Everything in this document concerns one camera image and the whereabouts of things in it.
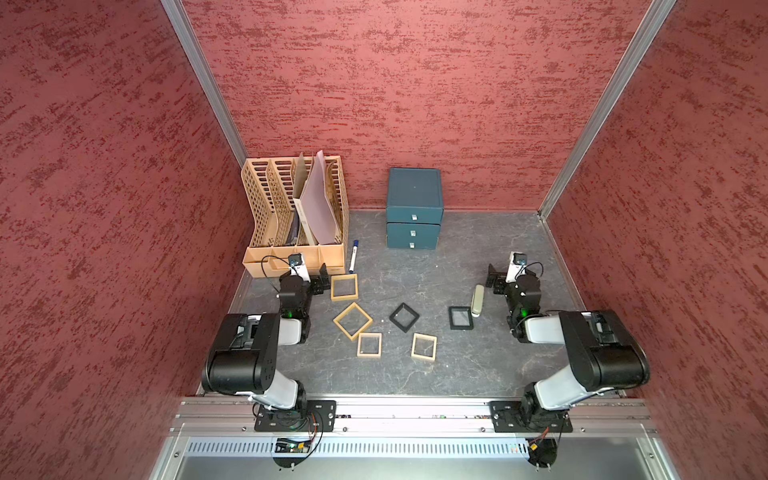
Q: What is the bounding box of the yellow brooch box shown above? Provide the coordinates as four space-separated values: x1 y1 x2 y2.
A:
331 274 359 302

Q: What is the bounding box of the yellow brooch box diamond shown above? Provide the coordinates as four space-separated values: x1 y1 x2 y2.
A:
333 302 374 341

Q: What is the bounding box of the teal top drawer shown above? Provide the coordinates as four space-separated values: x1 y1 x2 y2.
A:
386 206 444 225

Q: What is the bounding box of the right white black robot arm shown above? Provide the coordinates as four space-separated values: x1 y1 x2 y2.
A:
486 265 651 423

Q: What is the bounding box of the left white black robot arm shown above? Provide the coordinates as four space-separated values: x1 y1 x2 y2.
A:
201 255 331 417

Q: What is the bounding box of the black brooch box right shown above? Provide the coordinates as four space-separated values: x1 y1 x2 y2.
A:
448 306 474 331

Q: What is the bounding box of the pink brooch box left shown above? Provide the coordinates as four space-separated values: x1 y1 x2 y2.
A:
356 332 383 359

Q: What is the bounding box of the pink brooch box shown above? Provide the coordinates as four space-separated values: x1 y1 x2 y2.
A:
356 332 383 359
411 333 438 362

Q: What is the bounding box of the pink brooch box right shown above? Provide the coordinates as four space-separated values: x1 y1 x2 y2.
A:
411 333 438 362

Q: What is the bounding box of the black brooch box diamond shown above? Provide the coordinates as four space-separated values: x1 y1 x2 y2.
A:
389 303 420 333

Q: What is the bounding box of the teal drawer cabinet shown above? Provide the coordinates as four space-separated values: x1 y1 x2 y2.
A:
386 168 444 250

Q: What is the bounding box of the beige green case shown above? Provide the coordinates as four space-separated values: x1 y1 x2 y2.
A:
470 284 485 318

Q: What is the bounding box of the blue white marker pen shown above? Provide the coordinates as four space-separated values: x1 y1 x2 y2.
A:
348 240 359 274

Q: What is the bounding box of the tan plastic file organizer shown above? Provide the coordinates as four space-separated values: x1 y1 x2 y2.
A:
241 155 349 279

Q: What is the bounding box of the pink folder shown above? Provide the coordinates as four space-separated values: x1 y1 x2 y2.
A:
299 150 340 245

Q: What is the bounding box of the brown cardboard divider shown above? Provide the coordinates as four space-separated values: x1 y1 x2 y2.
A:
293 153 308 200

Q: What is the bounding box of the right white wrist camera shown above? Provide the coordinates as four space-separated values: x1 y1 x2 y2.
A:
505 252 528 283

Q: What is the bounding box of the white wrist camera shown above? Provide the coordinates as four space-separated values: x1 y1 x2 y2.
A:
288 253 311 282
505 252 528 283

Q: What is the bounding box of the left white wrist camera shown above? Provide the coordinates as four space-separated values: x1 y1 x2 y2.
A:
288 253 311 282

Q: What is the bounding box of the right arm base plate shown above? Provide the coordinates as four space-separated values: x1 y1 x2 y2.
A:
489 401 573 436

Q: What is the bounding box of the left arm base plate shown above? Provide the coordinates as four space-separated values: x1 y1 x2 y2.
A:
253 399 337 434

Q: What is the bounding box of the aluminium mounting rail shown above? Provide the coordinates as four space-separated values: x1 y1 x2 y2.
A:
170 395 660 439

